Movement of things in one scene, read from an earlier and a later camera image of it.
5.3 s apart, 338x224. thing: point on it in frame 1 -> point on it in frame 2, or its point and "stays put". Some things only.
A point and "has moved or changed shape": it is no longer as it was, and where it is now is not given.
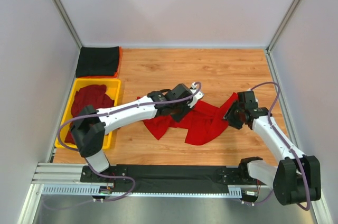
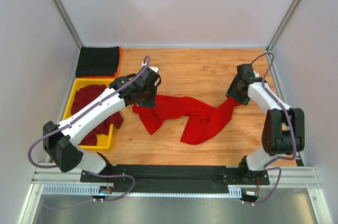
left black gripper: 178,114 -> 147,101
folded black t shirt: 97,61 stays put
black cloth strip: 171,179 stays put
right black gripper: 232,117 -> 235,97
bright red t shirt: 204,123 has moved or changed shape
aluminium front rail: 69,174 stays put
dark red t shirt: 92,95 stays put
